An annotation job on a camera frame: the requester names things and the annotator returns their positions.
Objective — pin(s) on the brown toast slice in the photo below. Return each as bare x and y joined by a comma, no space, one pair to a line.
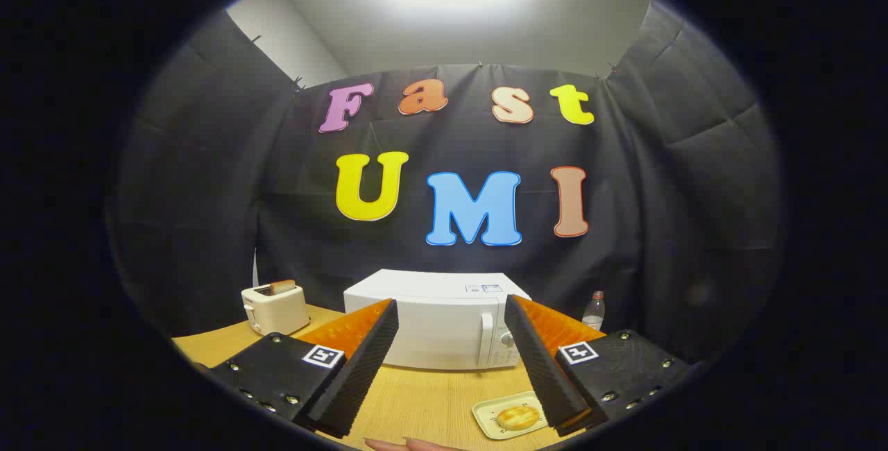
283,286

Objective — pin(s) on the cream toaster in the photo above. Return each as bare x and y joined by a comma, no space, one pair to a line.
277,312

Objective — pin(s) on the white microwave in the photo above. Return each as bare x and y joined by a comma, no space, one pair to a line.
437,326

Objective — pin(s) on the cream rectangular plate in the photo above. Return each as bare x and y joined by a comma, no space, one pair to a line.
485,413

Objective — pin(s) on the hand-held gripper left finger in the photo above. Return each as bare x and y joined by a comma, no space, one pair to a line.
364,375

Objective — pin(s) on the clear bottle with red label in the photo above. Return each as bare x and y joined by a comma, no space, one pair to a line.
594,312

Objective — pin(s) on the golden bread bun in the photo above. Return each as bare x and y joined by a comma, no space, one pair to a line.
517,416

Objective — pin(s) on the black backdrop cloth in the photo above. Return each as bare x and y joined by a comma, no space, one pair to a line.
208,194

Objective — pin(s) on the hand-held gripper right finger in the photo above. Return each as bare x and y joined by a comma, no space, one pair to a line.
548,368

